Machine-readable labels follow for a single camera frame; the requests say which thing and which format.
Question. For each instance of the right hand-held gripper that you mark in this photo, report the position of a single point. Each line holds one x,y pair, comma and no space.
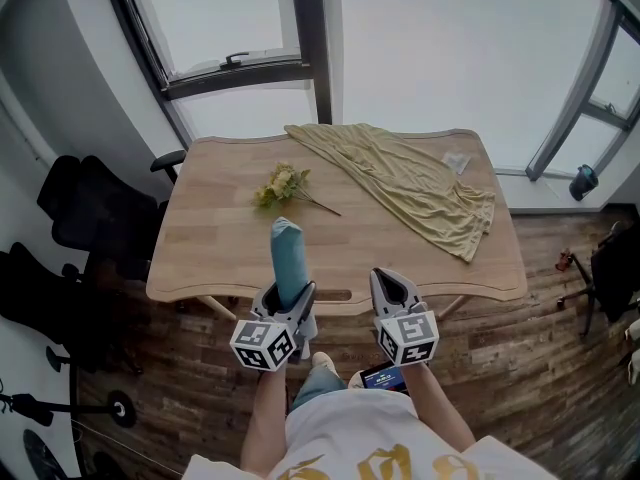
407,340

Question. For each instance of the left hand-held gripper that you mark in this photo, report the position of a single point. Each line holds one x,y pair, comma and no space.
262,345

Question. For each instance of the person's right forearm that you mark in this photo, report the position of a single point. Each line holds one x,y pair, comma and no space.
432,408

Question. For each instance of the person's left forearm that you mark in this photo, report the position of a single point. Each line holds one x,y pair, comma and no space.
265,413

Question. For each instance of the wooden table leg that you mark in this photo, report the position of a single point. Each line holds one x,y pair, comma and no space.
218,307
454,306

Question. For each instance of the person's pale shoe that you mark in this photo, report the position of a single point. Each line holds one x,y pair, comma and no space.
322,360

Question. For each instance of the black tablet with lit screen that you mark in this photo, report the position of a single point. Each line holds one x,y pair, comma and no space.
385,378

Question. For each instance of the person's jeans leg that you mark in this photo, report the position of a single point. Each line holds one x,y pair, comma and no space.
317,388

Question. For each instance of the yellow cloth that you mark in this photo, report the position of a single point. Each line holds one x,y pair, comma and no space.
405,180

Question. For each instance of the yellow artificial flower bunch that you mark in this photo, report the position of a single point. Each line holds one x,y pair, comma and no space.
280,183

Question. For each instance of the person's white printed shirt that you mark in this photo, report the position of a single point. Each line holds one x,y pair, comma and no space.
360,438

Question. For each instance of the small brown floor object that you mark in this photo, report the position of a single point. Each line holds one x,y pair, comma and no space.
565,259

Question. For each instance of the black stand with round foot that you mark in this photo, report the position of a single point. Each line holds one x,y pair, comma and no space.
120,409

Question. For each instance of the black office chair with armrest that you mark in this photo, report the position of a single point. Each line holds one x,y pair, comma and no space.
95,208

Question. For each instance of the dark teal water jug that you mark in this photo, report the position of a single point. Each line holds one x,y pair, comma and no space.
582,182

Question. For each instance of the dark office chair with star base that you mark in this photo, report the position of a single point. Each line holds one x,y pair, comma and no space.
612,268

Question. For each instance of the black mesh office chair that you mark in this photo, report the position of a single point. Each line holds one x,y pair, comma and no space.
35,298

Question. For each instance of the black window frame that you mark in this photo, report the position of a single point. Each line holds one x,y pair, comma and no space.
312,43

